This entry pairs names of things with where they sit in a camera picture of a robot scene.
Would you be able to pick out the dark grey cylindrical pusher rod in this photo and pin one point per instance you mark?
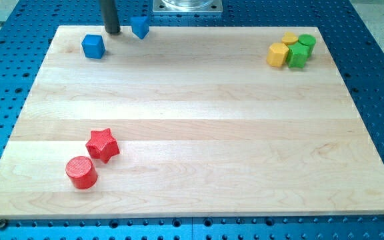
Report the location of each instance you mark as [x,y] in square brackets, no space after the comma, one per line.
[110,16]

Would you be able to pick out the blue triangle block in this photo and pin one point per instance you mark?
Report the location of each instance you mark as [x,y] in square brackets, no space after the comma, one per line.
[140,26]

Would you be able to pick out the blue cube block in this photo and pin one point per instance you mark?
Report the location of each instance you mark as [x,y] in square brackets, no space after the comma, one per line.
[93,46]

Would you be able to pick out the red star block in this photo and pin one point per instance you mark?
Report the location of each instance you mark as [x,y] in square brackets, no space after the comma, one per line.
[102,145]

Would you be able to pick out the light wooden board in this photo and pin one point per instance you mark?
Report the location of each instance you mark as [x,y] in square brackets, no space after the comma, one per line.
[205,128]

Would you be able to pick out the red cylinder block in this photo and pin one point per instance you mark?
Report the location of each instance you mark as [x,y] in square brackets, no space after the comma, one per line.
[81,171]

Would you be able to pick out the yellow hexagon block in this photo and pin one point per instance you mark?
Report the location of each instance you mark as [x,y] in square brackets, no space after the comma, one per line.
[277,54]

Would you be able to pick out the yellow heart block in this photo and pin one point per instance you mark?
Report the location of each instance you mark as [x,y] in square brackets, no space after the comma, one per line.
[289,38]

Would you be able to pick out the green star block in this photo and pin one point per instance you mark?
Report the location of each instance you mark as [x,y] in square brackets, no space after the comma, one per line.
[297,55]

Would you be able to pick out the green cylinder block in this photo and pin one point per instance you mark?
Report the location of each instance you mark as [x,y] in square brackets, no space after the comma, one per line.
[307,40]

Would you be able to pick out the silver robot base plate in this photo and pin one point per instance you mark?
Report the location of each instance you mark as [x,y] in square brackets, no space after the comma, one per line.
[187,6]

